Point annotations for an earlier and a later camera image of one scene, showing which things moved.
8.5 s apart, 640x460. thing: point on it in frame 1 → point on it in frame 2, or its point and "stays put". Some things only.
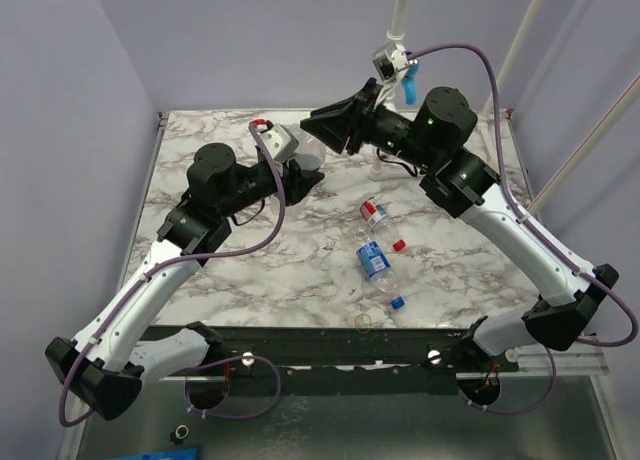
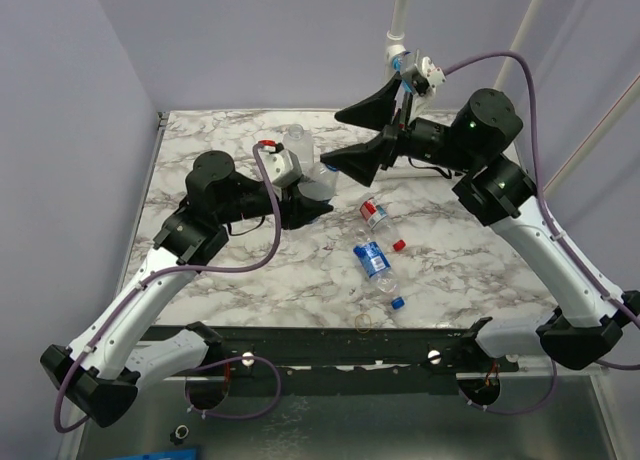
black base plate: (411, 361) stays put
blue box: (179, 454) stays put
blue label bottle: (310, 153) → (319, 182)
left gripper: (300, 182) → (301, 211)
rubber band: (355, 323) stays put
